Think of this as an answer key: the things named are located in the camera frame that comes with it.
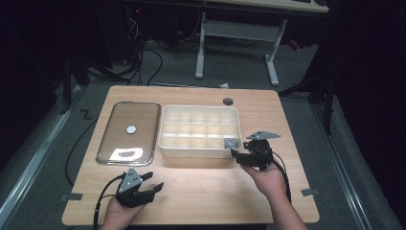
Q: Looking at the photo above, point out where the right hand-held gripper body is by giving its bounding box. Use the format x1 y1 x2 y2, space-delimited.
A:
245 129 282 171

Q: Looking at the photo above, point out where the black stand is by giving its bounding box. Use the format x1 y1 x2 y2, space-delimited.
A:
278 75 337 135
59 56 91 115

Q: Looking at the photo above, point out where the hand-held gripper cable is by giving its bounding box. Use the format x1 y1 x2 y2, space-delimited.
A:
92 172 127 230
270 150 293 204

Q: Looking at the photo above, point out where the grey sock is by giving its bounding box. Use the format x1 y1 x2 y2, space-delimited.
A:
223 137 241 150

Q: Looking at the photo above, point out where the grey tape piece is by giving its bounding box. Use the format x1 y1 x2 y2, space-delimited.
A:
60 193 83 202
301 187 320 197

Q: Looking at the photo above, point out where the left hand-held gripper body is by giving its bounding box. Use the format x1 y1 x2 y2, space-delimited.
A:
115 166 155 209

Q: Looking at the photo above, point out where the white-legged desk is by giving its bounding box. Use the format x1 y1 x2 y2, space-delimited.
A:
194 0 329 87

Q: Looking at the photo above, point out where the left hand-held gripper cable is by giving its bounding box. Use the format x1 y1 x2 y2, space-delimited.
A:
92 172 127 230

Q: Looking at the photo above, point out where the metal floor rail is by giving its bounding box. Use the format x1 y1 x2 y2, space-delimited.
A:
0 85 83 224
310 103 373 230

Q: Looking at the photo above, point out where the person's right hand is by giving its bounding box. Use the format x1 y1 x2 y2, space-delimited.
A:
239 160 287 200

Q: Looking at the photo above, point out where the clear lid with metal rim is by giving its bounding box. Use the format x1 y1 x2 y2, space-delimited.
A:
96 101 162 167

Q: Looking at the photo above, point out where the white compartment storage box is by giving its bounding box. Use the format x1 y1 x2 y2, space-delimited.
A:
157 103 243 160

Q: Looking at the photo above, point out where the person's left hand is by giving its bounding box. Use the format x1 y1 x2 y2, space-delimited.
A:
105 195 146 226

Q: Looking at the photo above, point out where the right hand-held gripper cable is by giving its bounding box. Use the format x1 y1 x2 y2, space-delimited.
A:
270 150 293 204

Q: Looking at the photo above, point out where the black looped floor cable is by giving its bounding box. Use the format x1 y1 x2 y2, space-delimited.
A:
127 39 164 86

